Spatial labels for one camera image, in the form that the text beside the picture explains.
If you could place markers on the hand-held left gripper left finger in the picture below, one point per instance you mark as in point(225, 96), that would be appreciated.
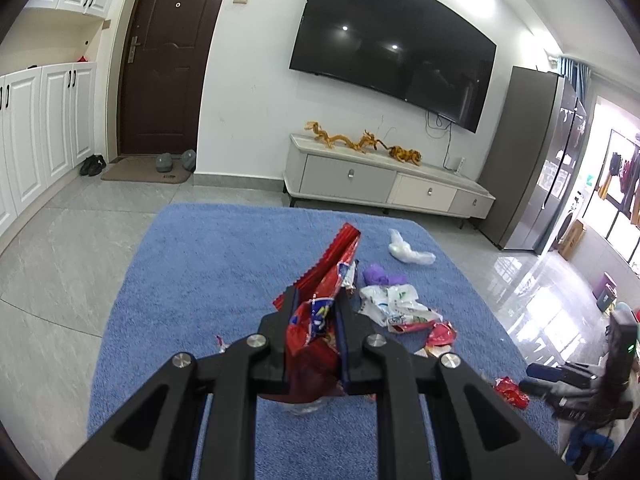
point(292, 320)

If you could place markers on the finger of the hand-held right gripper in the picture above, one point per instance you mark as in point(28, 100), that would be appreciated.
point(537, 388)
point(565, 375)

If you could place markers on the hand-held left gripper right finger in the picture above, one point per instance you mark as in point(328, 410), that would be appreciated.
point(341, 330)

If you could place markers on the red snack bag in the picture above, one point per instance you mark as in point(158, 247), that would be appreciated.
point(320, 345)

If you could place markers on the white printed plastic bag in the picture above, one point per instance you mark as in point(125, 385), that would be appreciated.
point(395, 305)

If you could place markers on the person's right hand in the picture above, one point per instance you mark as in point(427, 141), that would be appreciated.
point(592, 442)

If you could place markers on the red crumpled wrapper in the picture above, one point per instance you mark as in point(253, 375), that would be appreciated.
point(510, 391)
point(440, 337)

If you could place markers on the purple wrapper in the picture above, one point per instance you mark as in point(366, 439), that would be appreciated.
point(380, 276)

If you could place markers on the purple bin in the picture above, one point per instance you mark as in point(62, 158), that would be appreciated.
point(605, 287)

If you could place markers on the small red white wrapper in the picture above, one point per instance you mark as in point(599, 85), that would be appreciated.
point(221, 343)

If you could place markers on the clear crumpled plastic bag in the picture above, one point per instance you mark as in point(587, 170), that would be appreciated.
point(407, 252)

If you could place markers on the blue blanket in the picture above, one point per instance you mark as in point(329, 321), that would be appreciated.
point(200, 270)

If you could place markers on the cardboard box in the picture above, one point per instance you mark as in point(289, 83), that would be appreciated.
point(570, 240)

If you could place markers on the white television cabinet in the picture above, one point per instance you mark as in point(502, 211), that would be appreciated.
point(350, 175)

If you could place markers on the hanging clothes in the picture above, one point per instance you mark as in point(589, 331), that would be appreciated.
point(625, 175)

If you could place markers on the gold dragon figurine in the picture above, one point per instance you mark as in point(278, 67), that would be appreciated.
point(340, 139)

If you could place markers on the brown doormat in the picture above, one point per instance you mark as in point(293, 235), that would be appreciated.
point(145, 170)

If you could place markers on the grey refrigerator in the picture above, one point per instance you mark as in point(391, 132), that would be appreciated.
point(525, 160)

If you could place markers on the black shoe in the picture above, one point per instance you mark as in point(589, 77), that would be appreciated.
point(87, 167)
point(99, 161)

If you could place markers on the blue curtain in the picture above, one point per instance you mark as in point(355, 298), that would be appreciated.
point(575, 77)

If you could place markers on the brown entrance door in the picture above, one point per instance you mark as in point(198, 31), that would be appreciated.
point(165, 60)

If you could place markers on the black wall television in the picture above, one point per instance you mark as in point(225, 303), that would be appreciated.
point(390, 45)

